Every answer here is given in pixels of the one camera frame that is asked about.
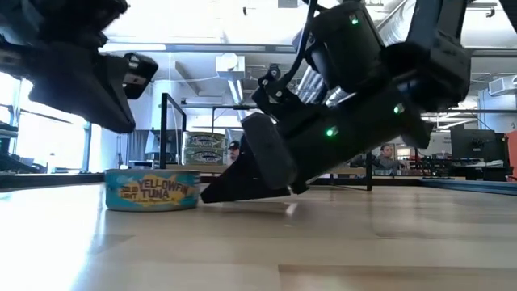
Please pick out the white ceiling box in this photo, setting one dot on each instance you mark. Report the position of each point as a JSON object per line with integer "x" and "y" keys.
{"x": 230, "y": 66}

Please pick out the teal yellowfin tuna can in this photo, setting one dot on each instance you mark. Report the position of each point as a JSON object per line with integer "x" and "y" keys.
{"x": 152, "y": 190}

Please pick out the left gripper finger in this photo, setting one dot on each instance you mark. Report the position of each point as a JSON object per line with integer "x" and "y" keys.
{"x": 89, "y": 93}

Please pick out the green tuna can gold lid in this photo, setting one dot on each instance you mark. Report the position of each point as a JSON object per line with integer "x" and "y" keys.
{"x": 204, "y": 140}

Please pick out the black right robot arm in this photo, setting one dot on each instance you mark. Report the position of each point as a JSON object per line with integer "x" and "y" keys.
{"x": 347, "y": 48}

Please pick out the orange panel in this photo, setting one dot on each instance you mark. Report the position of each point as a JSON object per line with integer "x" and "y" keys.
{"x": 512, "y": 155}

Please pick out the silver overhead rig beam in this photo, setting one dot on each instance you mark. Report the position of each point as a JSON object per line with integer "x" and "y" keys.
{"x": 202, "y": 47}

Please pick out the grey curtain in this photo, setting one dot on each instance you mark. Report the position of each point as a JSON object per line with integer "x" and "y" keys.
{"x": 137, "y": 147}

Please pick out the silver ribbed ventilation duct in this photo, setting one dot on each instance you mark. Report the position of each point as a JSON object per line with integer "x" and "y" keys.
{"x": 396, "y": 30}

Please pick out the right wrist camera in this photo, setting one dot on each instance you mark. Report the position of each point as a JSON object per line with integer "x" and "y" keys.
{"x": 278, "y": 101}

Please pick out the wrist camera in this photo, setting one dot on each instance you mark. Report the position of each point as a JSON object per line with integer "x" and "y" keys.
{"x": 81, "y": 20}
{"x": 278, "y": 101}

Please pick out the large bright window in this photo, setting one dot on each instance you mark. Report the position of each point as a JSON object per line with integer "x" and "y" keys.
{"x": 52, "y": 141}

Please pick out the white round column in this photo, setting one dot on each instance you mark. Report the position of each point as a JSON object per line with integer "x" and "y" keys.
{"x": 171, "y": 109}

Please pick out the black background monitor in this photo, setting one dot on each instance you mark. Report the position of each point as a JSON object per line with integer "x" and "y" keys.
{"x": 476, "y": 145}

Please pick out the person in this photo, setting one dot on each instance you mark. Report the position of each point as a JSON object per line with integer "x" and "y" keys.
{"x": 385, "y": 155}
{"x": 233, "y": 149}

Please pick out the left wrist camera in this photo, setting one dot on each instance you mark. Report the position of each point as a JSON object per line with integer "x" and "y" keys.
{"x": 81, "y": 20}

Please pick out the green tuna can silver lid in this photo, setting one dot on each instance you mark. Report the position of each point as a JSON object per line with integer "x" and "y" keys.
{"x": 204, "y": 156}

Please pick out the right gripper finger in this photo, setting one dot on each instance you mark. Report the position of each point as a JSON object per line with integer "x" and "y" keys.
{"x": 242, "y": 186}

